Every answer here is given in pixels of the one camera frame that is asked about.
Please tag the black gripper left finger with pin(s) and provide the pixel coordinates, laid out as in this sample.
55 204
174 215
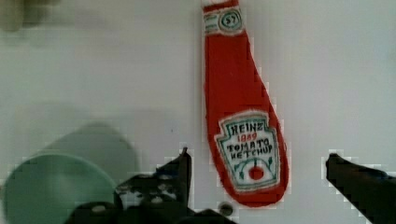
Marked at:
170 183

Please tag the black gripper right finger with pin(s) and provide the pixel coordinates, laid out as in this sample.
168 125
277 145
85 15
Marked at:
371 191

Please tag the green mug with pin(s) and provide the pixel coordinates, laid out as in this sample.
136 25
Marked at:
83 166

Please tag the red plush ketchup bottle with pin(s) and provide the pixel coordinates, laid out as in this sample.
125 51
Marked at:
243 131

